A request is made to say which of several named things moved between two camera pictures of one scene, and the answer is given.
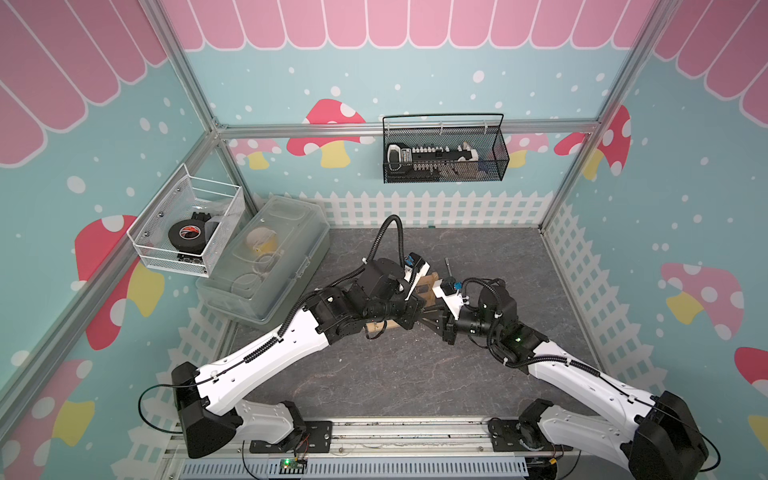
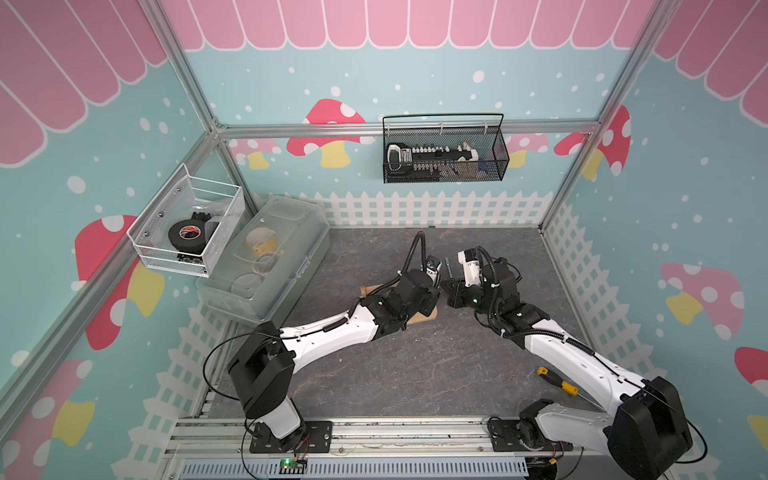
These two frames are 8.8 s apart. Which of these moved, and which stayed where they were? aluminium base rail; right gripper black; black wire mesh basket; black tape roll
Moved: right gripper black
Stayed: aluminium base rail; black tape roll; black wire mesh basket
